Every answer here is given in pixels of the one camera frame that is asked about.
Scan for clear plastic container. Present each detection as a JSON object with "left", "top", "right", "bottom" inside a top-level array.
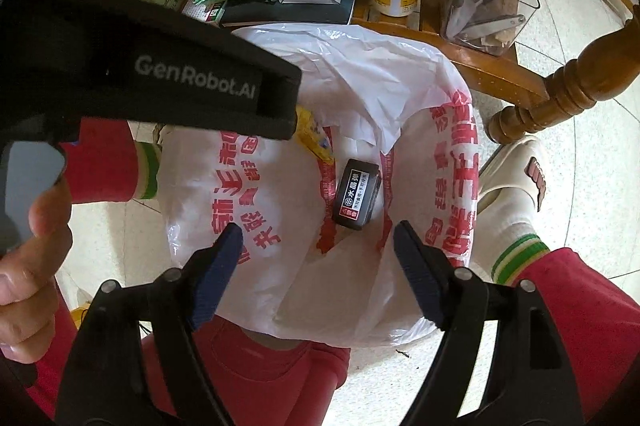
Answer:
[{"left": 440, "top": 0, "right": 541, "bottom": 57}]

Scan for white green-striped sock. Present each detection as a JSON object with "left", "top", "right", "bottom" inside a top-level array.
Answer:
[
  {"left": 132, "top": 139, "right": 163, "bottom": 202},
  {"left": 472, "top": 186, "right": 551, "bottom": 287}
]

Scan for person's left hand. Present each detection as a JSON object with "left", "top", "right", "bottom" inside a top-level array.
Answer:
[{"left": 0, "top": 179, "right": 76, "bottom": 364}]

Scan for white red-printed plastic bag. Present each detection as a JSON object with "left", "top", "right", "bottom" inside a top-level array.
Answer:
[{"left": 157, "top": 24, "right": 483, "bottom": 349}]

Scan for wooden bench chair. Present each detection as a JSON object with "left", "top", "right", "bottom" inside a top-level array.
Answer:
[{"left": 350, "top": 0, "right": 640, "bottom": 144}]

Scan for person's leg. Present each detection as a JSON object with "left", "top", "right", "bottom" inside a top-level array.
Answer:
[
  {"left": 517, "top": 247, "right": 640, "bottom": 426},
  {"left": 25, "top": 117, "right": 351, "bottom": 426}
]

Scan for small black packet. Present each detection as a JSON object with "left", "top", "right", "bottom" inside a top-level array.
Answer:
[{"left": 331, "top": 159, "right": 383, "bottom": 232}]

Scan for person's right leg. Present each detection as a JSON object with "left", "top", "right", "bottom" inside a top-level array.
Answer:
[{"left": 517, "top": 247, "right": 640, "bottom": 426}]

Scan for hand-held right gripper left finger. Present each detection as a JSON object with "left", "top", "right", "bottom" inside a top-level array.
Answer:
[{"left": 52, "top": 222, "right": 244, "bottom": 426}]

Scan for yellow wrapper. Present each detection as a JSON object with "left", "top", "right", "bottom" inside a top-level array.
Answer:
[{"left": 292, "top": 106, "right": 336, "bottom": 164}]

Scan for person's left leg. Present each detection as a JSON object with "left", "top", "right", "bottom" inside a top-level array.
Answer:
[{"left": 25, "top": 117, "right": 351, "bottom": 426}]

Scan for beige slipper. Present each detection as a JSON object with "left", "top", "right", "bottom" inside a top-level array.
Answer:
[{"left": 477, "top": 135, "right": 549, "bottom": 213}]

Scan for metal nail clipper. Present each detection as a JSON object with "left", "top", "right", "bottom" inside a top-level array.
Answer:
[{"left": 470, "top": 14, "right": 526, "bottom": 40}]

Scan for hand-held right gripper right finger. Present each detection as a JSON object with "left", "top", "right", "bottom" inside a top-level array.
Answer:
[{"left": 393, "top": 220, "right": 586, "bottom": 426}]

